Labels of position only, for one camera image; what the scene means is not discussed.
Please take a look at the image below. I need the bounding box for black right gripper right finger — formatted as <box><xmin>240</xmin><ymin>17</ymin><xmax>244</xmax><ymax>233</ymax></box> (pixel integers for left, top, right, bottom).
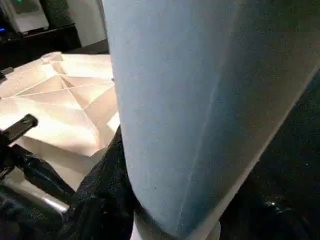
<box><xmin>219</xmin><ymin>194</ymin><xmax>317</xmax><ymax>240</ymax></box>

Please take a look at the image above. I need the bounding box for white plastic table leg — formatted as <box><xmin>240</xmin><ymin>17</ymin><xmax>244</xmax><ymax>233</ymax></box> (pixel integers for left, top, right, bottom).
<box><xmin>101</xmin><ymin>0</ymin><xmax>320</xmax><ymax>240</ymax></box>

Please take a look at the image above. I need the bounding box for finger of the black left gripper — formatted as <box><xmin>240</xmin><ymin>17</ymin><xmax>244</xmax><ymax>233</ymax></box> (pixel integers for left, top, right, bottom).
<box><xmin>0</xmin><ymin>113</ymin><xmax>39</xmax><ymax>149</ymax></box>
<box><xmin>8</xmin><ymin>146</ymin><xmax>76</xmax><ymax>202</ymax></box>

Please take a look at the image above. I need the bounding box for black work mat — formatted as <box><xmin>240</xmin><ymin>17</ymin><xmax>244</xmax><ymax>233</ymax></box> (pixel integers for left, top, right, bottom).
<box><xmin>0</xmin><ymin>49</ymin><xmax>320</xmax><ymax>240</ymax></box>

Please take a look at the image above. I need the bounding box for white box with green light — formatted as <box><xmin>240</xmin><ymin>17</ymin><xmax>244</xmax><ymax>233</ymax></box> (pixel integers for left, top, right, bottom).
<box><xmin>11</xmin><ymin>0</ymin><xmax>50</xmax><ymax>33</ymax></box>

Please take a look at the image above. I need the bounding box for white plastic table top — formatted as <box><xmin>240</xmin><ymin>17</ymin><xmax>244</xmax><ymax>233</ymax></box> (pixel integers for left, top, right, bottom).
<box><xmin>0</xmin><ymin>51</ymin><xmax>121</xmax><ymax>211</ymax></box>

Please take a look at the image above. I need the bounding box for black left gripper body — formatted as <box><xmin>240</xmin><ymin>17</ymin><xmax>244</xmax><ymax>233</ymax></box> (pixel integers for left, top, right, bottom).
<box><xmin>0</xmin><ymin>139</ymin><xmax>16</xmax><ymax>177</ymax></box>

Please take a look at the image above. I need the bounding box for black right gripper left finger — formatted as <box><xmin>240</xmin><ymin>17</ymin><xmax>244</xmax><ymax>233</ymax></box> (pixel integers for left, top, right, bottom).
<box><xmin>56</xmin><ymin>124</ymin><xmax>141</xmax><ymax>240</ymax></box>

